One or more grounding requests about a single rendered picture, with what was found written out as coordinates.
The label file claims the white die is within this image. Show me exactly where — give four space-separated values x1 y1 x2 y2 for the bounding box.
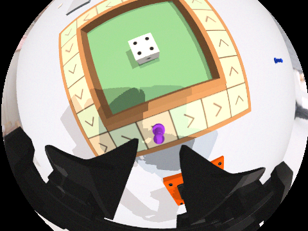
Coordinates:
128 33 160 64

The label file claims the purple pawn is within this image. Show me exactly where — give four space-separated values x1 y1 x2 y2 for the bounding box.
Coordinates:
152 123 165 144

